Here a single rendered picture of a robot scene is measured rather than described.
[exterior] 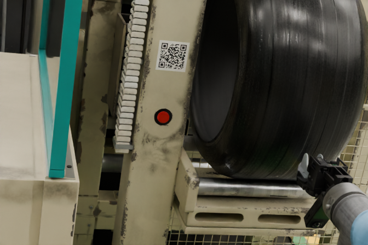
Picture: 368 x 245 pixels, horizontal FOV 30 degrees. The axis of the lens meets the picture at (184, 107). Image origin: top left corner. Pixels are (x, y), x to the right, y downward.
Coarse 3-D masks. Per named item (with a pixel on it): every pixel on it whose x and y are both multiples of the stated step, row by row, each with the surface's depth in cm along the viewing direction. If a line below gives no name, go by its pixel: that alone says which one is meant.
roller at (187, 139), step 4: (184, 136) 200; (188, 136) 201; (192, 136) 201; (184, 140) 199; (188, 140) 199; (192, 140) 200; (184, 144) 199; (188, 144) 199; (192, 144) 200; (184, 148) 200; (188, 148) 200; (192, 148) 200; (196, 148) 200
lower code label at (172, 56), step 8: (160, 40) 165; (160, 48) 166; (168, 48) 166; (176, 48) 167; (184, 48) 167; (160, 56) 166; (168, 56) 167; (176, 56) 167; (184, 56) 168; (160, 64) 167; (168, 64) 168; (176, 64) 168; (184, 64) 168
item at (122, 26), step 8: (120, 16) 210; (128, 16) 216; (120, 24) 207; (128, 24) 205; (120, 32) 206; (128, 32) 205; (120, 40) 205; (120, 48) 204; (112, 56) 219; (120, 56) 205; (112, 64) 218; (120, 64) 206; (112, 72) 216; (120, 72) 209; (112, 80) 215; (120, 80) 223; (112, 88) 214; (120, 88) 209; (112, 96) 213; (112, 104) 212; (112, 112) 211
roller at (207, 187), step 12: (204, 180) 174; (216, 180) 175; (228, 180) 176; (240, 180) 177; (252, 180) 178; (264, 180) 179; (276, 180) 180; (204, 192) 174; (216, 192) 174; (228, 192) 175; (240, 192) 176; (252, 192) 177; (264, 192) 177; (276, 192) 178; (288, 192) 179; (300, 192) 180
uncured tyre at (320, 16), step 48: (240, 0) 161; (288, 0) 155; (336, 0) 159; (240, 48) 158; (288, 48) 152; (336, 48) 155; (192, 96) 197; (240, 96) 157; (288, 96) 154; (336, 96) 156; (240, 144) 162; (288, 144) 160; (336, 144) 163
